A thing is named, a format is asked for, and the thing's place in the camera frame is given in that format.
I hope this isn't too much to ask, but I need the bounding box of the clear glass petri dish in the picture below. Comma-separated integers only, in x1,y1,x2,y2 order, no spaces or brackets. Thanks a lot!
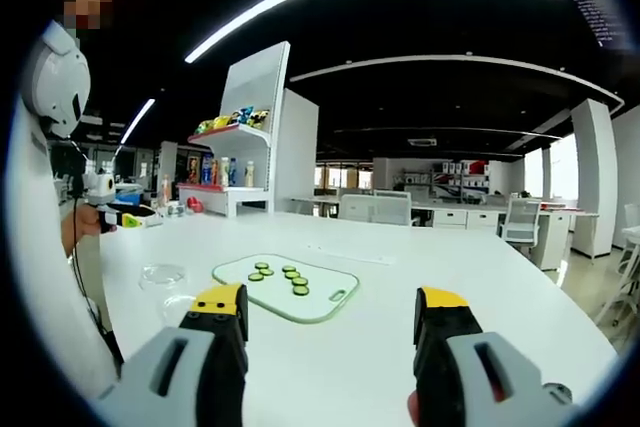
138,262,189,292

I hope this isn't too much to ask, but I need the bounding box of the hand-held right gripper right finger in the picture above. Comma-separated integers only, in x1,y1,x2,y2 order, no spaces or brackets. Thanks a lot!
413,286,574,427

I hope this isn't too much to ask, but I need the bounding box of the straight ceiling light strip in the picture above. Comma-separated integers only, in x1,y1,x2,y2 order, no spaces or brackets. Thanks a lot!
119,98,156,145

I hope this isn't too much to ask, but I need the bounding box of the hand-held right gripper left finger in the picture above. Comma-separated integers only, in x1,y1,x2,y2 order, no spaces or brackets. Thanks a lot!
97,283,250,427

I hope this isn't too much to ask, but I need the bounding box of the person's left hand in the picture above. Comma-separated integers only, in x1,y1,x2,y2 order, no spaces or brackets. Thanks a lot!
74,205,119,238

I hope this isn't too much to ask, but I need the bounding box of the black device cable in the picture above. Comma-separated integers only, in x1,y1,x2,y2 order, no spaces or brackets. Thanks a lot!
63,132,125,366

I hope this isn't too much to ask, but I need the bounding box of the white office desk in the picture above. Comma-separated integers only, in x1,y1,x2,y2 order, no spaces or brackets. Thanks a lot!
537,206,601,272

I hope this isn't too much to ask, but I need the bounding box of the white chest-worn device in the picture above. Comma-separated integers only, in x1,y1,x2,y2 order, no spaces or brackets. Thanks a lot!
22,20,93,139

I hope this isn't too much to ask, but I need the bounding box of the clear petri dish lid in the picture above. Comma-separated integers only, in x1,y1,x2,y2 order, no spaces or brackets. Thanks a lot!
160,291,202,322

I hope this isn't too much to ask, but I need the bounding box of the white green-rimmed cutting board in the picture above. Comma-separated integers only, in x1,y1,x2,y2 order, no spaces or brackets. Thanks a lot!
211,253,361,324

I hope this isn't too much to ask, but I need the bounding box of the row of white office desks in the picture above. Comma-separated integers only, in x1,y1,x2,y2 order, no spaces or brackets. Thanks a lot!
291,195,504,231

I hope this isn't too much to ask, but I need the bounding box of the rack of red white boxes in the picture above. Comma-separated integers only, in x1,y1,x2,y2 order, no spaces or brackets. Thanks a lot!
394,159,491,196

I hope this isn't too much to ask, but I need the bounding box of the group of cucumber slices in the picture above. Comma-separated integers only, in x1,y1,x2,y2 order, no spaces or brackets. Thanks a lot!
248,261,310,297

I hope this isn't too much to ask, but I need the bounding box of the white display shelf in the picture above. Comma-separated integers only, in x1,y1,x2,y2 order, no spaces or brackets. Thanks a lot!
177,40,321,218

